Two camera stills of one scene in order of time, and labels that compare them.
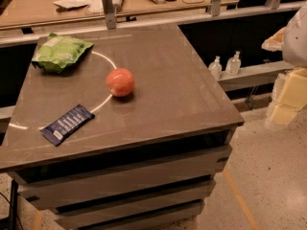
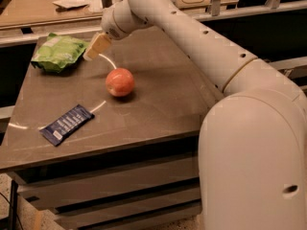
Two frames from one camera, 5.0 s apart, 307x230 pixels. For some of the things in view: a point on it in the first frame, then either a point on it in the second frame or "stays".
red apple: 120,81 stays
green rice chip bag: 59,53 stays
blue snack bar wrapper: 60,129 stays
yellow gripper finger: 275,42 to 89,46
